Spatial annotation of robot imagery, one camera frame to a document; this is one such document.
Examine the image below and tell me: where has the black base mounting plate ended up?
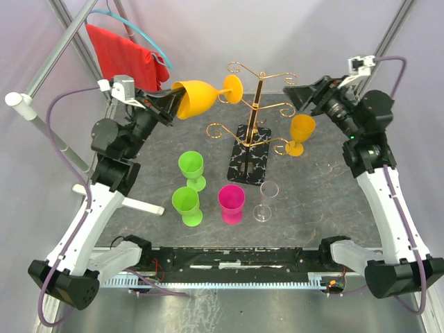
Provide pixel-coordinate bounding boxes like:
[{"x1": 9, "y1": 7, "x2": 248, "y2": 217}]
[{"x1": 114, "y1": 234, "x2": 382, "y2": 289}]

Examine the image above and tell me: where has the yellow wine glass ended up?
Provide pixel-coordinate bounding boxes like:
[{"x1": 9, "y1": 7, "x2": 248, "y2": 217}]
[
  {"x1": 172, "y1": 74, "x2": 244, "y2": 120},
  {"x1": 285, "y1": 114, "x2": 316, "y2": 157}
]

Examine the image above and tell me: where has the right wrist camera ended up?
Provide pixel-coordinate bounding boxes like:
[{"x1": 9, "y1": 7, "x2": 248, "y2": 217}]
[{"x1": 338, "y1": 55, "x2": 376, "y2": 89}]

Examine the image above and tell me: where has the white clothes stand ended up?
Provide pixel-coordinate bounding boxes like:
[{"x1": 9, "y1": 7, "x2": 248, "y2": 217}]
[{"x1": 4, "y1": 0, "x2": 165, "y2": 216}]

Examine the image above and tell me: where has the aluminium frame post left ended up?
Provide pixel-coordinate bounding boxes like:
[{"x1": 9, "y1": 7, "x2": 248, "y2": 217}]
[{"x1": 49, "y1": 1, "x2": 102, "y2": 80}]

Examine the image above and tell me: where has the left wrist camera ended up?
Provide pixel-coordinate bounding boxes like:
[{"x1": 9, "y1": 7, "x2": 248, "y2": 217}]
[{"x1": 97, "y1": 74, "x2": 146, "y2": 109}]

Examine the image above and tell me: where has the teal clothes hanger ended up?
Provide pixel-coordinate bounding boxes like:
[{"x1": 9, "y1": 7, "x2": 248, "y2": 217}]
[{"x1": 90, "y1": 9, "x2": 173, "y2": 69}]

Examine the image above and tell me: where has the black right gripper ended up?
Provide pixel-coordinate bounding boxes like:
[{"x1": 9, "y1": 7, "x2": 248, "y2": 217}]
[{"x1": 282, "y1": 75, "x2": 362, "y2": 139}]

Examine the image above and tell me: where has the clear champagne glass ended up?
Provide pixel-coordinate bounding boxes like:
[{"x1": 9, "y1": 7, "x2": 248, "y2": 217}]
[{"x1": 253, "y1": 180, "x2": 280, "y2": 222}]

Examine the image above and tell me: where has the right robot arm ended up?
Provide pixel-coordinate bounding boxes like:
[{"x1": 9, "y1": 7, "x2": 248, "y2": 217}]
[{"x1": 283, "y1": 76, "x2": 443, "y2": 298}]

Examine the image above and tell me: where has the pink wine glass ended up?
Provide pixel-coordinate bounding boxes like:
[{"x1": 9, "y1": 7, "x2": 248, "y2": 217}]
[{"x1": 218, "y1": 185, "x2": 246, "y2": 225}]

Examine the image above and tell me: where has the green wine glass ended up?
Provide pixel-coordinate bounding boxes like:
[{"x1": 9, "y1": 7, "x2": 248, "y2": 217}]
[
  {"x1": 171, "y1": 187, "x2": 203, "y2": 227},
  {"x1": 178, "y1": 151, "x2": 206, "y2": 192}
]

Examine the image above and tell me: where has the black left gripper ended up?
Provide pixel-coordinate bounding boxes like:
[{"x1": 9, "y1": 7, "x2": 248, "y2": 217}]
[{"x1": 123, "y1": 86, "x2": 187, "y2": 159}]

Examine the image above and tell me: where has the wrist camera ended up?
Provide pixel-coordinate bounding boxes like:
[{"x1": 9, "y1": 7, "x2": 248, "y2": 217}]
[
  {"x1": 338, "y1": 55, "x2": 376, "y2": 89},
  {"x1": 97, "y1": 74, "x2": 146, "y2": 109}
]

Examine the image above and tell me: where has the green wine glass front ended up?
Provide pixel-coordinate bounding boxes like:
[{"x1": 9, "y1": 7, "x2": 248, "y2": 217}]
[{"x1": 171, "y1": 187, "x2": 203, "y2": 227}]

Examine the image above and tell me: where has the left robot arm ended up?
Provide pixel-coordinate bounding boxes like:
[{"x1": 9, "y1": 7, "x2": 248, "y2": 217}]
[{"x1": 28, "y1": 88, "x2": 185, "y2": 311}]

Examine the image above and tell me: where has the red cloth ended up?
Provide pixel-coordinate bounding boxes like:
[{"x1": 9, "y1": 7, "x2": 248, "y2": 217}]
[{"x1": 85, "y1": 24, "x2": 170, "y2": 92}]

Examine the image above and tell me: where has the gold wine glass rack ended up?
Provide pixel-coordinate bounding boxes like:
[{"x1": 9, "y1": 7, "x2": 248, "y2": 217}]
[{"x1": 206, "y1": 62, "x2": 298, "y2": 186}]

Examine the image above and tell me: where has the white slotted cable duct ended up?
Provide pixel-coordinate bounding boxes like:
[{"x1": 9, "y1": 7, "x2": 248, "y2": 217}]
[{"x1": 102, "y1": 272, "x2": 339, "y2": 290}]

